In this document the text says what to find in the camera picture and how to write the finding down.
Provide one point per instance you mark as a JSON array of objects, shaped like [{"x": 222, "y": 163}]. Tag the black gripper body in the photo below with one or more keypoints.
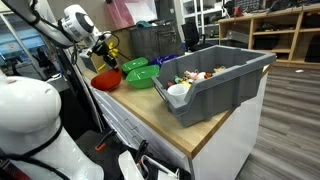
[{"x": 102, "y": 51}]

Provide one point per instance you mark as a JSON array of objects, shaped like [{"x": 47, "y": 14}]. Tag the red plastic bowl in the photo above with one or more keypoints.
[{"x": 106, "y": 80}]

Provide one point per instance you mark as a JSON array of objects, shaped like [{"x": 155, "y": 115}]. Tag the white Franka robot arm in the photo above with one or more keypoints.
[{"x": 30, "y": 110}]

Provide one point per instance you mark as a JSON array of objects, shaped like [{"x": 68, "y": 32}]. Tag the green plastic bowl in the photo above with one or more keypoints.
[
  {"x": 143, "y": 78},
  {"x": 135, "y": 63}
]

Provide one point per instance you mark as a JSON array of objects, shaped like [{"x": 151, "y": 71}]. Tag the blue plastic bowl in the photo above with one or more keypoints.
[{"x": 163, "y": 59}]

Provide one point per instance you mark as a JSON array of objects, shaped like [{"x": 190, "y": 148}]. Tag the wooden box with black panel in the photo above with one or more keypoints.
[{"x": 94, "y": 64}]

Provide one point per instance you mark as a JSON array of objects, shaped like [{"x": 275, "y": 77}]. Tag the gray fabric basket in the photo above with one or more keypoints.
[{"x": 153, "y": 41}]

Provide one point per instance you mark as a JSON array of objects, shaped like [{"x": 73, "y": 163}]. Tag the teal cloth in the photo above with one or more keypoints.
[{"x": 143, "y": 24}]

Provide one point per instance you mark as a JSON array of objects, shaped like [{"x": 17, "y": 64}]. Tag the red translucent sheet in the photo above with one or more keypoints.
[{"x": 133, "y": 13}]

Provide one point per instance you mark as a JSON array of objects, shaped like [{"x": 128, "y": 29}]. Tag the green toy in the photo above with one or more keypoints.
[{"x": 177, "y": 79}]

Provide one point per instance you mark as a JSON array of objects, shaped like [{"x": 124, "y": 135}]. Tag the white paper cup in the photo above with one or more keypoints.
[{"x": 177, "y": 91}]

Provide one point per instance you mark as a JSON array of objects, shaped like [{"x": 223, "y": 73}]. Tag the pink toy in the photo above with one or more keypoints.
[{"x": 191, "y": 75}]

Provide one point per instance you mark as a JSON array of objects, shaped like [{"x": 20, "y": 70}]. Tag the black office chair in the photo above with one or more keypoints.
[{"x": 191, "y": 33}]

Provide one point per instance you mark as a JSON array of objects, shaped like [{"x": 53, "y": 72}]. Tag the orange toy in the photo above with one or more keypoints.
[{"x": 208, "y": 75}]

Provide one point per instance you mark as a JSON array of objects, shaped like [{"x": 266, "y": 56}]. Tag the white shelf unit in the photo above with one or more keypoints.
[{"x": 200, "y": 15}]

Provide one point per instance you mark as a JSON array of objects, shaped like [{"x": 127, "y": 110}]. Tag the gray plastic storage bin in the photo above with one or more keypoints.
[{"x": 213, "y": 96}]

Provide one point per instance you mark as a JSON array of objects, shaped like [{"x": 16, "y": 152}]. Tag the beige toy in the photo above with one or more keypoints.
[{"x": 220, "y": 69}]

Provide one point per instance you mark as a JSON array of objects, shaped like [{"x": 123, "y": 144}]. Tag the white drawer cabinet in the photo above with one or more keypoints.
[{"x": 226, "y": 146}]

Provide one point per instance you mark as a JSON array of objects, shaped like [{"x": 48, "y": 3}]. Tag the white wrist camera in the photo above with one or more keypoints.
[{"x": 86, "y": 53}]

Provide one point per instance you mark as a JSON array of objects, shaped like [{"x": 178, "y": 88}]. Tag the white plastic bracket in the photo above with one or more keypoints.
[{"x": 128, "y": 166}]

